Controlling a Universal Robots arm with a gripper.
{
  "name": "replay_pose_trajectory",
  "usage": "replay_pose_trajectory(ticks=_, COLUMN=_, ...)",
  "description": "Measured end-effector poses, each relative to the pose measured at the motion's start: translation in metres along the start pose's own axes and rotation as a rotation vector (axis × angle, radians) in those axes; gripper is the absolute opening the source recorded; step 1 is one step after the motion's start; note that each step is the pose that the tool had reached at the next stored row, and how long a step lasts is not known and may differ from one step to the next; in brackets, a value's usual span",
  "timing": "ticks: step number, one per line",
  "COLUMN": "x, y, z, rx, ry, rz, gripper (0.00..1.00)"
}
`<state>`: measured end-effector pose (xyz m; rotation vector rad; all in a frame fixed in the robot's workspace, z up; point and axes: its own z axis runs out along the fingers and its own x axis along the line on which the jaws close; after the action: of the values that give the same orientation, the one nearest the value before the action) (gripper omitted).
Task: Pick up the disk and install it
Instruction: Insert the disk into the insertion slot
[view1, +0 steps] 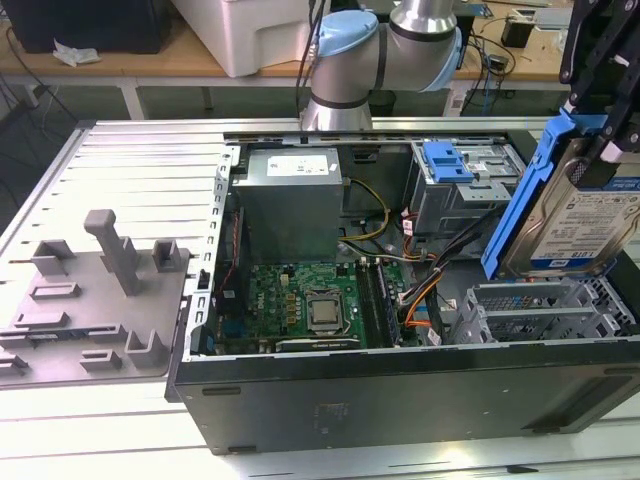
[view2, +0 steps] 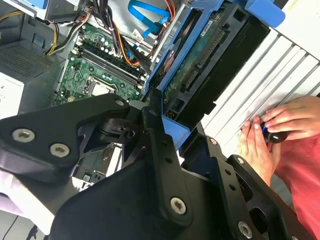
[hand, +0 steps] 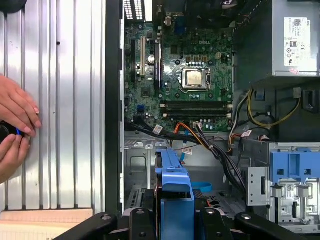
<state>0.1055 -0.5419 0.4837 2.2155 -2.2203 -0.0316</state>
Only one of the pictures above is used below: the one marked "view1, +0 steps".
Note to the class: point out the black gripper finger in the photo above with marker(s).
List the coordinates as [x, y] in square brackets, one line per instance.
[575, 50]
[627, 100]

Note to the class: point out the hard disk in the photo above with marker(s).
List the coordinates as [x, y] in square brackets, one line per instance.
[575, 225]

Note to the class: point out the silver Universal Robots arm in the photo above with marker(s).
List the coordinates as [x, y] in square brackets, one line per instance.
[350, 65]

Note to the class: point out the metal disk bay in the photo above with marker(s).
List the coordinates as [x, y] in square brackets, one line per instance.
[515, 291]

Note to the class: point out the flat white box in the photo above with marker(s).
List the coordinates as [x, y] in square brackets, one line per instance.
[550, 19]

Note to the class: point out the wooden desk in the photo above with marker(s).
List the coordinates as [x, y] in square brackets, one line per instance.
[525, 67]
[150, 65]

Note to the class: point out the small black cube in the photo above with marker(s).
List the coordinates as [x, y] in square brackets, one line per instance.
[517, 32]

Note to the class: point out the blue plastic drive latch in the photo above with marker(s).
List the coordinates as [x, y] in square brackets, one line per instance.
[445, 165]

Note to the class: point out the metal optical drive cage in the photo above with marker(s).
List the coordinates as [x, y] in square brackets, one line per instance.
[450, 210]

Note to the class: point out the RAM stick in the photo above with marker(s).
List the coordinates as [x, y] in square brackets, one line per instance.
[367, 305]

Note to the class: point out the grey power supply unit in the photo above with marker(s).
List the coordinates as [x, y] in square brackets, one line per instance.
[285, 215]

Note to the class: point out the large white appliance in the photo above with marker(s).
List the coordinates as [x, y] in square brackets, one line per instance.
[230, 35]

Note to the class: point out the silver CPU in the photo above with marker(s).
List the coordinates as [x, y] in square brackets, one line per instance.
[325, 312]

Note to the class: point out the black PC case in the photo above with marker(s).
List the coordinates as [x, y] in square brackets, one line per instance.
[400, 400]

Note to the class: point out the black graphics card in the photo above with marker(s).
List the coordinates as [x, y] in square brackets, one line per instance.
[320, 345]

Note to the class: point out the green motherboard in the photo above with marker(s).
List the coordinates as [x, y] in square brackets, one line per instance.
[272, 300]

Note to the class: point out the large black box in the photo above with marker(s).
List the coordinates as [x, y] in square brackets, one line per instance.
[100, 25]

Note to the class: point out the crumpled white paper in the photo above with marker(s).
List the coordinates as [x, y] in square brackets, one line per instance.
[75, 55]

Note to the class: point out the grey parts rack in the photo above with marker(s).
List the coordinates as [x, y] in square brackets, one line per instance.
[100, 325]

